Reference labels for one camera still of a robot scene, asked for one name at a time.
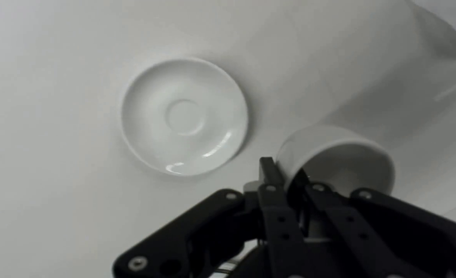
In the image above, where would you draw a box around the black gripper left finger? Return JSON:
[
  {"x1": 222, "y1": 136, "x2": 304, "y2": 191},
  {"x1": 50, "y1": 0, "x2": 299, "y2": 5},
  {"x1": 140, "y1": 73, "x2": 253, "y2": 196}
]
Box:
[{"x1": 259, "y1": 157, "x2": 325, "y2": 278}]

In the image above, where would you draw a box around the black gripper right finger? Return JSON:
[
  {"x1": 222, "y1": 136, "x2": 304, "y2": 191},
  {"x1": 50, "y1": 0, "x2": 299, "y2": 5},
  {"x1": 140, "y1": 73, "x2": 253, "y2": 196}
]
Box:
[{"x1": 291, "y1": 170, "x2": 427, "y2": 278}]

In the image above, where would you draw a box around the white saucer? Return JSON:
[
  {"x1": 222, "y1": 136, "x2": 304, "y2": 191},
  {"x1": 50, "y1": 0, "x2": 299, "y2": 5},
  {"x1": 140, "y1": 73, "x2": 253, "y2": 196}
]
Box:
[{"x1": 117, "y1": 57, "x2": 251, "y2": 176}]

